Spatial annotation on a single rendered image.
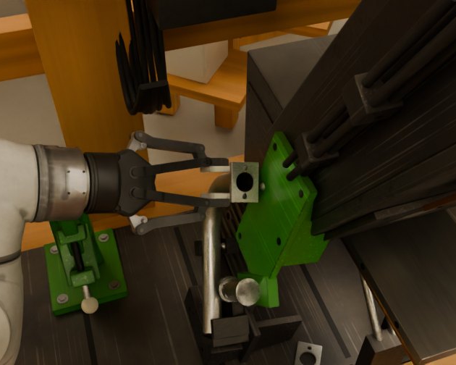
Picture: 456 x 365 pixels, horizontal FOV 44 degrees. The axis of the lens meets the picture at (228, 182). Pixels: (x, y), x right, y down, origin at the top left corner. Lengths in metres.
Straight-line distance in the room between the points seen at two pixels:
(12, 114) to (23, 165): 2.29
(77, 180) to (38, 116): 2.23
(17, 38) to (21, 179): 0.40
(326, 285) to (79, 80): 0.55
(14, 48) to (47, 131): 1.79
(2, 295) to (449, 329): 0.53
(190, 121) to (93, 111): 1.75
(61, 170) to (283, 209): 0.28
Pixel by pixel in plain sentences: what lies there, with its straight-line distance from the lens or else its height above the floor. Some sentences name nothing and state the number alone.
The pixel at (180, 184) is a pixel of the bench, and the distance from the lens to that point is 1.22.
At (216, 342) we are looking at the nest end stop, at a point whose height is 0.98.
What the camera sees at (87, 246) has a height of 1.01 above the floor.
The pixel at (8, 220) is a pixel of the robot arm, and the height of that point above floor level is 1.30.
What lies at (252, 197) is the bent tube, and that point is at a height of 1.19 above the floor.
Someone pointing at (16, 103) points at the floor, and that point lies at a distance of 3.00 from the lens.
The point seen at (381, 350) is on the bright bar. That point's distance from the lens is 0.88.
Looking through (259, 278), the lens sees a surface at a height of 1.10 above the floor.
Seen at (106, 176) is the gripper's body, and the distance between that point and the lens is 0.68.
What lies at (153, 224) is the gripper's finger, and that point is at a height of 1.21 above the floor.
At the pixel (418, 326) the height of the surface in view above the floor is 1.13.
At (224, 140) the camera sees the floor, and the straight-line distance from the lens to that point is 2.61.
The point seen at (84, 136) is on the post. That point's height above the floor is 1.11.
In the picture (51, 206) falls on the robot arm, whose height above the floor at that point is 1.29.
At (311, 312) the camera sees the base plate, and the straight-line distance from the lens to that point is 1.02.
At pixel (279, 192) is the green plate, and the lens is 0.74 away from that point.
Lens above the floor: 1.77
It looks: 47 degrees down
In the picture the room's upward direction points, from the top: straight up
